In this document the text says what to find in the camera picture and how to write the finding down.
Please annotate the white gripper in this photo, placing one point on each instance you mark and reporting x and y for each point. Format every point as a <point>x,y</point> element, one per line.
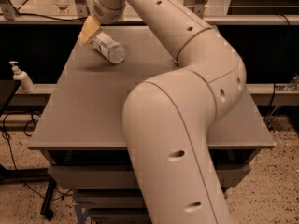
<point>100,10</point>

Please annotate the clear plastic water bottle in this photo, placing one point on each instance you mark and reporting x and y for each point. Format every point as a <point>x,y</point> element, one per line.
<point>109,48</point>

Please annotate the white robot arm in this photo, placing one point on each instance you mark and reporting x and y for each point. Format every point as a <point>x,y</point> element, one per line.
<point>166,118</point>

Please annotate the white pump dispenser bottle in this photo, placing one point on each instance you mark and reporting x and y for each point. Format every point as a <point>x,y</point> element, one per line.
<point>27,84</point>

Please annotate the black side table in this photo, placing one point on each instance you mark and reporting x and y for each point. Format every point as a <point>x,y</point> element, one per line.
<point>7,90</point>

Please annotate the top grey drawer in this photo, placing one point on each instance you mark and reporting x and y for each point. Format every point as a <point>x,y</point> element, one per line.
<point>123,177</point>

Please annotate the grey drawer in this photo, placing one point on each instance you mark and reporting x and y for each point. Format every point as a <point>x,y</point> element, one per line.
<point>120,216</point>
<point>111,199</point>
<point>123,177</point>

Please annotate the middle grey drawer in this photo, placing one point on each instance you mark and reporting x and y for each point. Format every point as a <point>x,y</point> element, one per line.
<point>111,199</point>

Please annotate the bottom grey drawer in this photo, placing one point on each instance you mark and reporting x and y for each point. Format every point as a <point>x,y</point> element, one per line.
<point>120,216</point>

